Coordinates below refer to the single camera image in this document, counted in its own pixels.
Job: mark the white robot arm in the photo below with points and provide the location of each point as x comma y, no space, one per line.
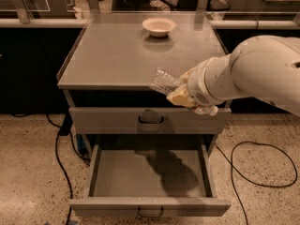
261,67

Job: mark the black lower drawer handle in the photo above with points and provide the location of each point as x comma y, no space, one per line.
148,213

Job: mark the closed upper grey drawer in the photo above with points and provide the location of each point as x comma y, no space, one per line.
88,120

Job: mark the black drawer handle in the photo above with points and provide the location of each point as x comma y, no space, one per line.
160,120
148,213

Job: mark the white horizontal rail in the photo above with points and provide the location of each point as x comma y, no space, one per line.
75,23

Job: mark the open lower grey drawer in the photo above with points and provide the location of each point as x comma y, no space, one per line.
121,181

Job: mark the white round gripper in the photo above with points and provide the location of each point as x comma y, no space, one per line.
197,84

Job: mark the white paper bowl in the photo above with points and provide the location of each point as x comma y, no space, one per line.
158,27

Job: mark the clear plastic water bottle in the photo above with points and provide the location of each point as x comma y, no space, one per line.
164,82

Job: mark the grey drawer cabinet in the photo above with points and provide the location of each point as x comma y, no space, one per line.
112,63

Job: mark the black upper drawer handle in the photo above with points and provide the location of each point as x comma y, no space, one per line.
160,120

